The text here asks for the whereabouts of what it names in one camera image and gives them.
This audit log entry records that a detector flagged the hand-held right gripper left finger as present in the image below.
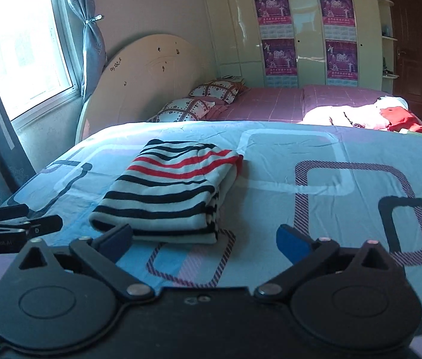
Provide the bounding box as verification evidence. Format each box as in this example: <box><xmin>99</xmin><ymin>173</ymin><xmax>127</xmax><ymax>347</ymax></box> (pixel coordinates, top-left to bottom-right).
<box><xmin>18</xmin><ymin>223</ymin><xmax>155</xmax><ymax>303</ymax></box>

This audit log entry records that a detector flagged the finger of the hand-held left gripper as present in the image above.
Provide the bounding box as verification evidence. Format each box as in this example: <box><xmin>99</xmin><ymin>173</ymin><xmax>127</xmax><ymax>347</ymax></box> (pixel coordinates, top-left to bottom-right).
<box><xmin>0</xmin><ymin>215</ymin><xmax>64</xmax><ymax>238</ymax></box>
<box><xmin>0</xmin><ymin>204</ymin><xmax>29</xmax><ymax>223</ymax></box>

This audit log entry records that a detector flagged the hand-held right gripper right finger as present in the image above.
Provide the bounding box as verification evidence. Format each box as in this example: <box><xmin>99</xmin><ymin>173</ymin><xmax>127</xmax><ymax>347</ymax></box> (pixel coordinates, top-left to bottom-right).
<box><xmin>254</xmin><ymin>224</ymin><xmax>406</xmax><ymax>302</ymax></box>

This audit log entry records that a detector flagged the white black red striped sweater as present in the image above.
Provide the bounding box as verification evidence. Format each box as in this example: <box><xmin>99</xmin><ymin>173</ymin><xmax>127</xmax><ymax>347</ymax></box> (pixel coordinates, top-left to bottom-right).
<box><xmin>89</xmin><ymin>139</ymin><xmax>244</xmax><ymax>245</ymax></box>

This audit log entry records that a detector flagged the blue printed bedsheet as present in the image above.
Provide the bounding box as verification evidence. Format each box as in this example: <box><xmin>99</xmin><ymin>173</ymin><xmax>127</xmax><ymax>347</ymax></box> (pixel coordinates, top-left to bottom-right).
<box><xmin>0</xmin><ymin>121</ymin><xmax>422</xmax><ymax>359</ymax></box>

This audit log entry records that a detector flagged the pale pink cloth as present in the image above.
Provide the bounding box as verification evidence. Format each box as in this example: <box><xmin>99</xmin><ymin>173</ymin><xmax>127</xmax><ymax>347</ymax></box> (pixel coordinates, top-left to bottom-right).
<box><xmin>303</xmin><ymin>105</ymin><xmax>389</xmax><ymax>130</ymax></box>

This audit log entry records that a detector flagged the white red patterned pillow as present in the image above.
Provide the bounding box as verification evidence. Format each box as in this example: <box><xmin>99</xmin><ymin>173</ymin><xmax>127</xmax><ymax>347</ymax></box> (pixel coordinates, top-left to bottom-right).
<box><xmin>189</xmin><ymin>80</ymin><xmax>249</xmax><ymax>104</ymax></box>
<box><xmin>147</xmin><ymin>97</ymin><xmax>215</xmax><ymax>123</ymax></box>

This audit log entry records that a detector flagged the cream round headboard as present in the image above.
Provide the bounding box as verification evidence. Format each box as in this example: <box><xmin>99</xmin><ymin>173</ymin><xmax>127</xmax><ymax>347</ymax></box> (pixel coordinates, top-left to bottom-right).
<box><xmin>75</xmin><ymin>34</ymin><xmax>217</xmax><ymax>144</ymax></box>

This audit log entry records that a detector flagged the red cloth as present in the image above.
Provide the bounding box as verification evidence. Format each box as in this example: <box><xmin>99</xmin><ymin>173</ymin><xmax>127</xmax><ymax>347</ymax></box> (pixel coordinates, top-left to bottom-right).
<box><xmin>379</xmin><ymin>107</ymin><xmax>422</xmax><ymax>133</ymax></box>

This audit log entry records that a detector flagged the window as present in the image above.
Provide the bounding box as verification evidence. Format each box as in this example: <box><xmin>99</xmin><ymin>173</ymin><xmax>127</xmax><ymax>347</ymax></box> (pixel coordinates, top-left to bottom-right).
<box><xmin>0</xmin><ymin>0</ymin><xmax>78</xmax><ymax>121</ymax></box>

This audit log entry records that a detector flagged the white cloth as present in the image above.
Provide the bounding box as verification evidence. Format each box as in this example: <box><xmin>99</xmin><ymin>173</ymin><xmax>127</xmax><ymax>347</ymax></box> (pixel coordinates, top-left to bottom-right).
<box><xmin>376</xmin><ymin>96</ymin><xmax>409</xmax><ymax>111</ymax></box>

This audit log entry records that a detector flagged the blue curtain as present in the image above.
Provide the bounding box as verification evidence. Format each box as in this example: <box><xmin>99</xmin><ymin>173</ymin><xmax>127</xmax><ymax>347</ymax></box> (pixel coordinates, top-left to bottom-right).
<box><xmin>58</xmin><ymin>0</ymin><xmax>107</xmax><ymax>102</ymax></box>

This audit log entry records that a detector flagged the cream glossy wardrobe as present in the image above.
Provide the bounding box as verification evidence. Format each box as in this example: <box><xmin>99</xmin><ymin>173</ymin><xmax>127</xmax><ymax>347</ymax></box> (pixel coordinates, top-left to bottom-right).
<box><xmin>198</xmin><ymin>0</ymin><xmax>384</xmax><ymax>90</ymax></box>

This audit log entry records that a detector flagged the cream corner shelf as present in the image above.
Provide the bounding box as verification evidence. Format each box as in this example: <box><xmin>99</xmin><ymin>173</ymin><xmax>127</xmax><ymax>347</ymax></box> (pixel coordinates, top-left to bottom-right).
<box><xmin>376</xmin><ymin>0</ymin><xmax>399</xmax><ymax>79</ymax></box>

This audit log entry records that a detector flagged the brown wooden door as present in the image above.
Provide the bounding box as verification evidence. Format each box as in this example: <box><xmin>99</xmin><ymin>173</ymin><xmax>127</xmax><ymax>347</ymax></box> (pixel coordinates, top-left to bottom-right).
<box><xmin>385</xmin><ymin>0</ymin><xmax>422</xmax><ymax>116</ymax></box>

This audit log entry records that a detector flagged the purple wall poster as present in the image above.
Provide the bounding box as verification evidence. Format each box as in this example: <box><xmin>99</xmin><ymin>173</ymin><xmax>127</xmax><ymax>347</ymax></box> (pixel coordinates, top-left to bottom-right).
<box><xmin>261</xmin><ymin>38</ymin><xmax>297</xmax><ymax>86</ymax></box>
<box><xmin>318</xmin><ymin>0</ymin><xmax>357</xmax><ymax>42</ymax></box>
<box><xmin>253</xmin><ymin>0</ymin><xmax>294</xmax><ymax>40</ymax></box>
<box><xmin>325</xmin><ymin>40</ymin><xmax>359</xmax><ymax>87</ymax></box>

